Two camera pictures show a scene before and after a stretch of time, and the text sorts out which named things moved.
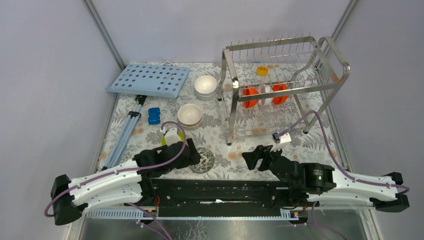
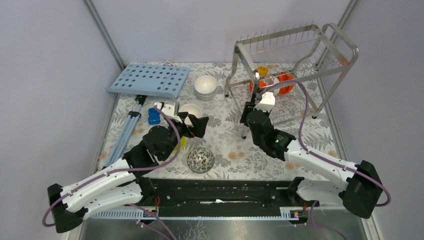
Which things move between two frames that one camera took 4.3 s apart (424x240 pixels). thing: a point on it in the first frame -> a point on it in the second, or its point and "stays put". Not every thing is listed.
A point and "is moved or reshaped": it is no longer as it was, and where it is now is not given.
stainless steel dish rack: [279, 86] is moved or reshaped
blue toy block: [154, 115] stays put
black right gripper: [260, 152] -> [266, 113]
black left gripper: [193, 158] -> [199, 124]
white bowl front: [206, 90] stays put
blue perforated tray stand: [141, 80] stays put
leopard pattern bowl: [206, 162] stays put
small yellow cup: [262, 70] stays put
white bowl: [205, 84] stays put
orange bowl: [279, 86] -> [285, 76]
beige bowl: [189, 114] stays put
